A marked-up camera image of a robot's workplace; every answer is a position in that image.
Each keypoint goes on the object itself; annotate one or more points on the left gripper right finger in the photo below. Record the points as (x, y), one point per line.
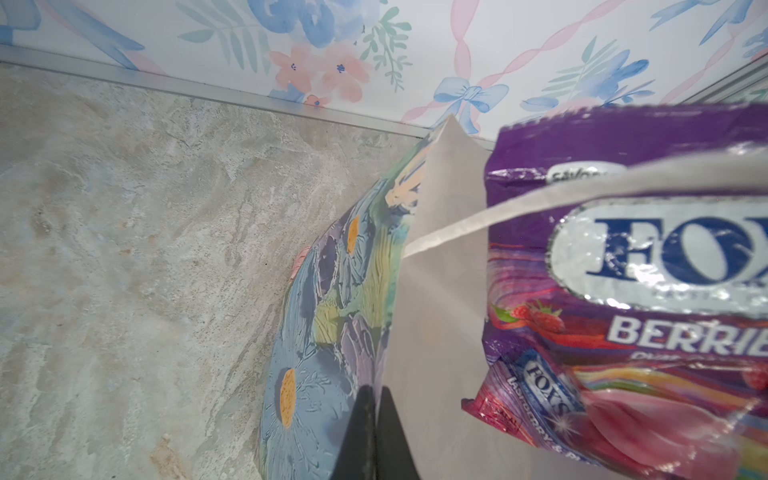
(394, 460)

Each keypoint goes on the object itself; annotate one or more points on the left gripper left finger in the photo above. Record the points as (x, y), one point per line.
(356, 459)

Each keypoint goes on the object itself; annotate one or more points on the floral paper gift bag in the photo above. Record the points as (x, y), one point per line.
(394, 293)

